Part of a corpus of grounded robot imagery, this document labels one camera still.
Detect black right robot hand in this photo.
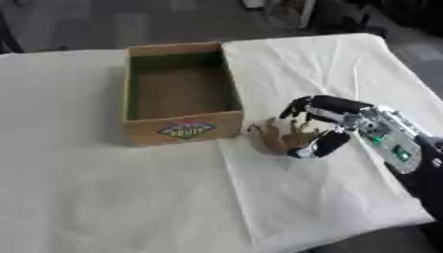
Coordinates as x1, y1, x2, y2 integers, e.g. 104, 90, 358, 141
278, 94, 378, 160

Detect tan cardboard box green inside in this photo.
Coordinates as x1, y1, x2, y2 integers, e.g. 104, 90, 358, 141
121, 41, 246, 147

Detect brown and white soft toy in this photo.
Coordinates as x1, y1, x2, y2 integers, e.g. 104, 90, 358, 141
243, 116, 325, 156

